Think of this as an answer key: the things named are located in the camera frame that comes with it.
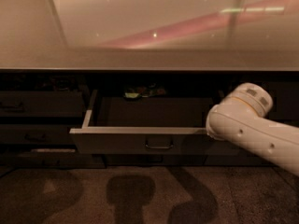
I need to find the green colourful packet in drawer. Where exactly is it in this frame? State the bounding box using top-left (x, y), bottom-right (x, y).
top-left (123, 84), bottom-right (166, 99)

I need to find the dark drawer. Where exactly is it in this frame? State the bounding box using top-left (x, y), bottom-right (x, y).
top-left (0, 91), bottom-right (85, 118)
top-left (0, 151), bottom-right (106, 169)
top-left (70, 91), bottom-right (240, 156)
top-left (103, 154), bottom-right (207, 166)
top-left (0, 124), bottom-right (73, 145)

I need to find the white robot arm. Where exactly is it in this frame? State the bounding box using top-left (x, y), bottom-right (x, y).
top-left (206, 83), bottom-right (299, 175)

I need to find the pale flat item in drawer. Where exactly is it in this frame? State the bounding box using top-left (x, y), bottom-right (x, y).
top-left (31, 148), bottom-right (76, 153)

